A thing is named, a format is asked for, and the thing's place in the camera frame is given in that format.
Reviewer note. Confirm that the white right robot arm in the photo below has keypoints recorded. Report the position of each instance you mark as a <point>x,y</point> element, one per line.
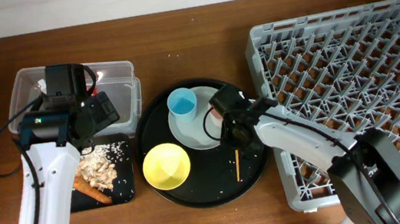
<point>364,168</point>

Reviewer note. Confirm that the clear plastic waste bin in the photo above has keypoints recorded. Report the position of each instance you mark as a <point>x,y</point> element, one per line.
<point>116,79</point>

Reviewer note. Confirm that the orange carrot piece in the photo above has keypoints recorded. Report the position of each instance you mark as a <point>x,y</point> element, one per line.
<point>85,188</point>

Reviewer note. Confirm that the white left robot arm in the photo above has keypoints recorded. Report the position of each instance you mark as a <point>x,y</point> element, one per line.
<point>48,173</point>

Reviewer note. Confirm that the pink plastic cup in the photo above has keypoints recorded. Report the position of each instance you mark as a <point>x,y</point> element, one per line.
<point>215,114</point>

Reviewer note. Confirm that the yellow bowl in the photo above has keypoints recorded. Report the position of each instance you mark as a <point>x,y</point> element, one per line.
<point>166,166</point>

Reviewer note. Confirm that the black rectangular tray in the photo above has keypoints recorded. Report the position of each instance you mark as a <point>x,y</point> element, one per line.
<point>124,191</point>

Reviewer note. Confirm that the light blue plastic cup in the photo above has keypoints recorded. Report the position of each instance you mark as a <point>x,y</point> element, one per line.
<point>182,103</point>

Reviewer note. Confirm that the round black serving tray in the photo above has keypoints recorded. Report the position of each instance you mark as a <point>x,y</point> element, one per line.
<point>212,180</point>

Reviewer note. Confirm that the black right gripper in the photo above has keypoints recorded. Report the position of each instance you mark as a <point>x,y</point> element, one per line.
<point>226,137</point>

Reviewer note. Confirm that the grey dishwasher rack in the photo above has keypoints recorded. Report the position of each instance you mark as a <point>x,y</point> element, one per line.
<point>339,68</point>

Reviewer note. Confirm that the pale grey plate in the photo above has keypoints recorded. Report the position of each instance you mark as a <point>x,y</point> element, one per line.
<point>198,134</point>

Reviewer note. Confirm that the food scraps pile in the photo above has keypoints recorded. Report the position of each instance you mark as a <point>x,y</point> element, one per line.
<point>99,166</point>

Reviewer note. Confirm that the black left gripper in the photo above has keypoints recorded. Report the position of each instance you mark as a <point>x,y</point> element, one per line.
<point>102,108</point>

